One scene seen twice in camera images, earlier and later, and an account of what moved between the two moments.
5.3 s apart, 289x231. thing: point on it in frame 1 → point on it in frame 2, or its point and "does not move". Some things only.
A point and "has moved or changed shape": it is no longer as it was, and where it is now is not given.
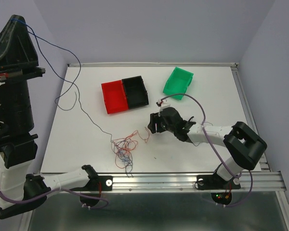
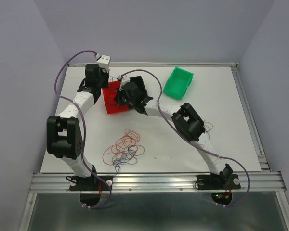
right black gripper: (151, 124) → (117, 97)
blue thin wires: (123, 150) → (129, 157)
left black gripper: (17, 48) → (102, 71)
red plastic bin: (114, 96) does not move
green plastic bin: (178, 83) does not move
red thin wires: (124, 147) has moved or changed shape
